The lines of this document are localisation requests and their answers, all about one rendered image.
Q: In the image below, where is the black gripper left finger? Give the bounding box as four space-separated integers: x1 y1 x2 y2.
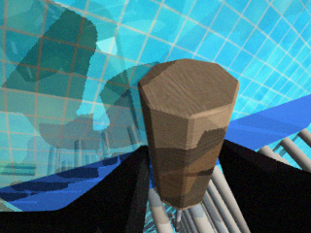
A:
0 145 151 233

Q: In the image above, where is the blue flat strip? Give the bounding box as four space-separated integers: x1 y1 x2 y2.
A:
0 94 311 213

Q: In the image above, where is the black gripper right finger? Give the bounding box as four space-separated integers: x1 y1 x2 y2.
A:
218 140 311 233

